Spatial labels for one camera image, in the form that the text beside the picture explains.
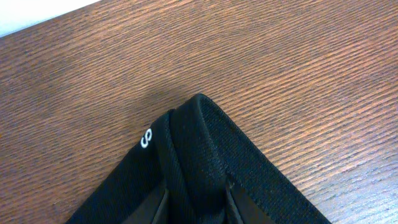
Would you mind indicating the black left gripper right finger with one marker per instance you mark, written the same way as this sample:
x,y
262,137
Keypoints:
x,y
241,209

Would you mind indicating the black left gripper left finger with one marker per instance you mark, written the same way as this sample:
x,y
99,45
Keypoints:
x,y
153,210

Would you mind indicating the black polo shirt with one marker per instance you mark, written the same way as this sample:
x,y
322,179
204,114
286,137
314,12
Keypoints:
x,y
192,151

